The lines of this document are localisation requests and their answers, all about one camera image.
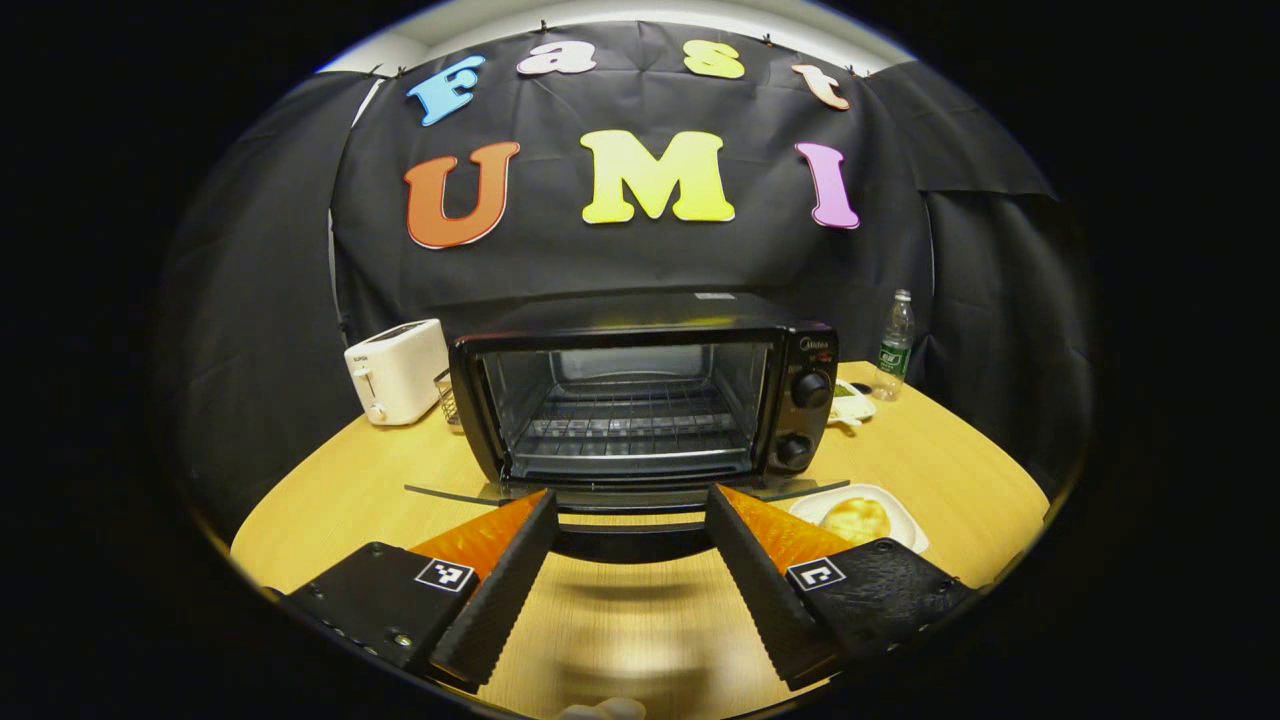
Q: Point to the golden bread bun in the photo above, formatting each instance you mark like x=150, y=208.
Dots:
x=855, y=518

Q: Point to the white square plate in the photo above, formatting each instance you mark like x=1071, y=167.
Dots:
x=900, y=510

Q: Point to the black electric oven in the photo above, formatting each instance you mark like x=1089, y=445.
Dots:
x=800, y=330

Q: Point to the clear plastic water bottle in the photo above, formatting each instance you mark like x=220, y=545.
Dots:
x=895, y=350

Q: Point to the white toaster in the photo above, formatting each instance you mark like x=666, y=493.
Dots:
x=400, y=375

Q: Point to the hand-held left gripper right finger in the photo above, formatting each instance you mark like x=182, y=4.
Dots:
x=760, y=600

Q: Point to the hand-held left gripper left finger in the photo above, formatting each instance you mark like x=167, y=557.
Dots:
x=505, y=600

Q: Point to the white divided tray with beans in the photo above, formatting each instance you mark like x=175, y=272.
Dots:
x=852, y=405

